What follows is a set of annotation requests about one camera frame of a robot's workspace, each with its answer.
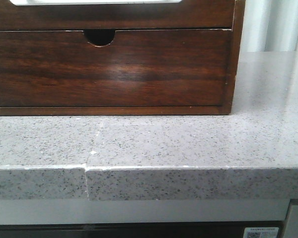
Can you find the white QR code sticker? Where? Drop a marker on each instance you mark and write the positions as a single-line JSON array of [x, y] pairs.
[[261, 232]]

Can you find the black appliance under counter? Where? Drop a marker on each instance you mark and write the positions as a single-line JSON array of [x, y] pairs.
[[137, 230]]

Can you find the dark wooden drawer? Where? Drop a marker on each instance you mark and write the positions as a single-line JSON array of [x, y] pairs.
[[184, 14], [139, 68]]

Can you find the dark wooden drawer cabinet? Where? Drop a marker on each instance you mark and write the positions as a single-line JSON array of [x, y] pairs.
[[104, 37]]

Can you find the grey cabinet panel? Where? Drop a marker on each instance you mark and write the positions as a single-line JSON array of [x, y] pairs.
[[291, 227]]

